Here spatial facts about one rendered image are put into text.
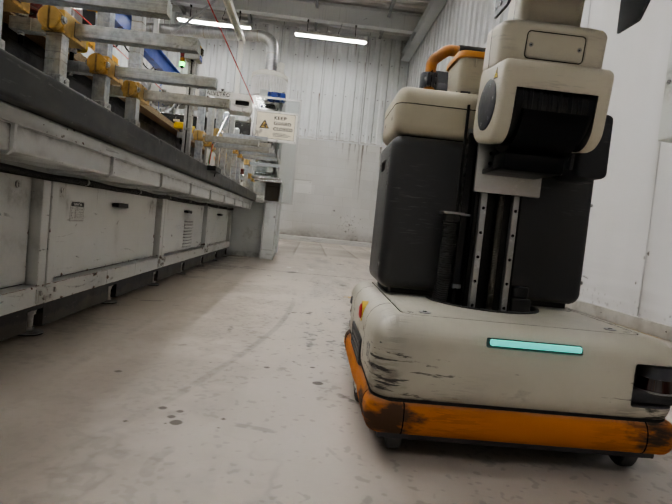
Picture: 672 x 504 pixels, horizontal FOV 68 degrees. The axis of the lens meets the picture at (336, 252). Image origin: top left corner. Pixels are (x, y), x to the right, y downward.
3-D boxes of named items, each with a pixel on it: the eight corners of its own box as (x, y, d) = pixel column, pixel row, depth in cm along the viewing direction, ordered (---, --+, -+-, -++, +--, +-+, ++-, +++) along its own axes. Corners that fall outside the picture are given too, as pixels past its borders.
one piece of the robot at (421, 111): (361, 316, 154) (390, 42, 149) (533, 332, 156) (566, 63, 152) (375, 342, 120) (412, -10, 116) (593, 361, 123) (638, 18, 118)
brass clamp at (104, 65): (124, 86, 149) (126, 69, 149) (106, 72, 135) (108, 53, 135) (103, 83, 148) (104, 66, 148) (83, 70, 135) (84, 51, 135)
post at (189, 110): (191, 157, 241) (199, 63, 239) (188, 156, 236) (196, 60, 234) (181, 156, 241) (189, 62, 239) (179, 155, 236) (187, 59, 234)
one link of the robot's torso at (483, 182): (466, 192, 123) (477, 91, 122) (576, 204, 125) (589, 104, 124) (507, 184, 97) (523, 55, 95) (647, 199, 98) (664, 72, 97)
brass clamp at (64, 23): (88, 50, 124) (90, 29, 124) (62, 29, 110) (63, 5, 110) (63, 47, 123) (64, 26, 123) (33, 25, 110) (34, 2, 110)
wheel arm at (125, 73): (217, 93, 147) (218, 79, 147) (214, 90, 144) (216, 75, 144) (65, 76, 145) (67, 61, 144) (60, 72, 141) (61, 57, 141)
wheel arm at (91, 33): (199, 58, 122) (200, 40, 122) (196, 54, 119) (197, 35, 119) (16, 36, 120) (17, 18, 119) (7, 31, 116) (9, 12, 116)
